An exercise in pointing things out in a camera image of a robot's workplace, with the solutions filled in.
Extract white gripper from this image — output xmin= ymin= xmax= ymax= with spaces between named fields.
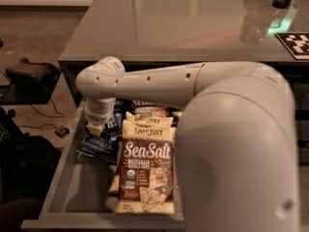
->
xmin=85 ymin=110 xmax=112 ymax=136

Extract blue Kettle chip bag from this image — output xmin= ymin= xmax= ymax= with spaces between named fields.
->
xmin=76 ymin=113 xmax=123 ymax=164

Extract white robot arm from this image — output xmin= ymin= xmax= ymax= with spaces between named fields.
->
xmin=76 ymin=57 xmax=300 ymax=232

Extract middle Late July chip bag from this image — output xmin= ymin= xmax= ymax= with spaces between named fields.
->
xmin=122 ymin=120 xmax=176 ymax=143

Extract late july chip bag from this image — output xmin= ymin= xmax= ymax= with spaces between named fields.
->
xmin=122 ymin=120 xmax=176 ymax=143
xmin=126 ymin=112 xmax=173 ymax=127

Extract rear Late July chip bag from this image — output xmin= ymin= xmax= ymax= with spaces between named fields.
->
xmin=126 ymin=112 xmax=173 ymax=127

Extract back brown SeaSalt chip bag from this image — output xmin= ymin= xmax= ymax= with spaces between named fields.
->
xmin=130 ymin=101 xmax=171 ymax=117

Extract brown seasalt chip bag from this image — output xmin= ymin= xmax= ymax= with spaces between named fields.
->
xmin=113 ymin=128 xmax=176 ymax=215
xmin=130 ymin=101 xmax=171 ymax=117

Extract open grey top drawer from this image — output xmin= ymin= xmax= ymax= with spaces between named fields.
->
xmin=21 ymin=104 xmax=185 ymax=232

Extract front brown SeaSalt chip bag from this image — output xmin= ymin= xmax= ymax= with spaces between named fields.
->
xmin=113 ymin=128 xmax=176 ymax=215

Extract small black power adapter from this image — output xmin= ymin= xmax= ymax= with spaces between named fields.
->
xmin=55 ymin=126 xmax=70 ymax=138

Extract dark chair at left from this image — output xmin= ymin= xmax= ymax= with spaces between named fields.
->
xmin=0 ymin=108 xmax=61 ymax=232

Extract black device on stand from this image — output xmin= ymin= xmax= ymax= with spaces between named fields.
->
xmin=6 ymin=58 xmax=60 ymax=97

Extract dark closed side drawers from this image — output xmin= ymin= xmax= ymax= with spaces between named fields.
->
xmin=291 ymin=65 xmax=309 ymax=162

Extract black cable on floor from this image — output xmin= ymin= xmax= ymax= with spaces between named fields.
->
xmin=17 ymin=94 xmax=66 ymax=131

